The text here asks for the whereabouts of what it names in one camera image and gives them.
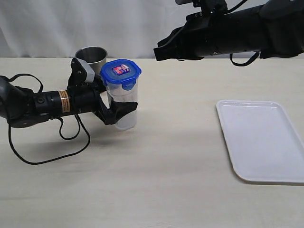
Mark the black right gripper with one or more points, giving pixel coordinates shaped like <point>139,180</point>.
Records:
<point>197,39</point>

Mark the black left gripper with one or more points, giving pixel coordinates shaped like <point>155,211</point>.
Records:
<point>85,97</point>

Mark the clear tall plastic container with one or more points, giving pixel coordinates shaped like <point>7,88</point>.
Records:
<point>123,100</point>

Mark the blue plastic container lid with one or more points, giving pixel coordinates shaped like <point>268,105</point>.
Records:
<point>121,74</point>

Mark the stainless steel cup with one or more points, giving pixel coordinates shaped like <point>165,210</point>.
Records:
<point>95,56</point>

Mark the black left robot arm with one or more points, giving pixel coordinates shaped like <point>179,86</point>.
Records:
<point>22,107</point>

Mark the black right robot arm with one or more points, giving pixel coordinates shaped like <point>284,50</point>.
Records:
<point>273,29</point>

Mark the white backdrop curtain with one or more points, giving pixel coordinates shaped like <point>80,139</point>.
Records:
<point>59,28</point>

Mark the white plastic tray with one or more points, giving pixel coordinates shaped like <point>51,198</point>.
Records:
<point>263,145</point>

